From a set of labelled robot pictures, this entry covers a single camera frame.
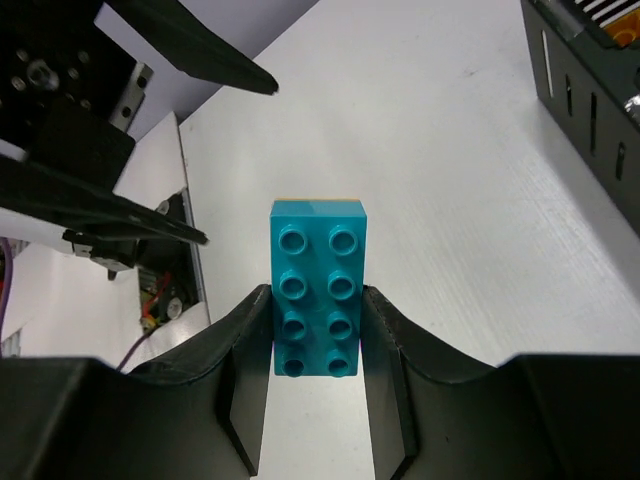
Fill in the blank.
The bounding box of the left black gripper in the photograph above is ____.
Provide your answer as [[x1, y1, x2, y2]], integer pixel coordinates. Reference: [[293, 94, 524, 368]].
[[1, 0, 279, 245]]

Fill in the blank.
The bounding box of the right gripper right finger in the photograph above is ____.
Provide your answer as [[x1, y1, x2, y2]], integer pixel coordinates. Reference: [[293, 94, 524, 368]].
[[361, 287, 639, 479]]

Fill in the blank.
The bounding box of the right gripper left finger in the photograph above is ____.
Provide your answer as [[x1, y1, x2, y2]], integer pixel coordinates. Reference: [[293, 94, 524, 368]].
[[1, 284, 273, 479]]

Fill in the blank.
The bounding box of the red blue orange lego stack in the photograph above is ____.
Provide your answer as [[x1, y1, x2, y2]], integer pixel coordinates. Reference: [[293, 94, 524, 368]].
[[270, 199, 367, 378]]

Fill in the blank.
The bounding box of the small orange lego cube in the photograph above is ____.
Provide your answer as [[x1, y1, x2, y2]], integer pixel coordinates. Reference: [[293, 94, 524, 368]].
[[605, 17, 639, 47]]

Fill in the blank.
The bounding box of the black double bin container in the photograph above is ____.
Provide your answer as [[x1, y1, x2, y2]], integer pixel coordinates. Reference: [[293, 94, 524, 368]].
[[521, 1, 639, 229]]

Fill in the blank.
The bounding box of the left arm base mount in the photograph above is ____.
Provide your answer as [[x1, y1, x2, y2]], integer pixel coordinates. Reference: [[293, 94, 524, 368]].
[[136, 239, 204, 335]]

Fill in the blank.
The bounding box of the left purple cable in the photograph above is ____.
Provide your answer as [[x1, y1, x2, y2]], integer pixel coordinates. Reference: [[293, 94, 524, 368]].
[[0, 237, 151, 374]]

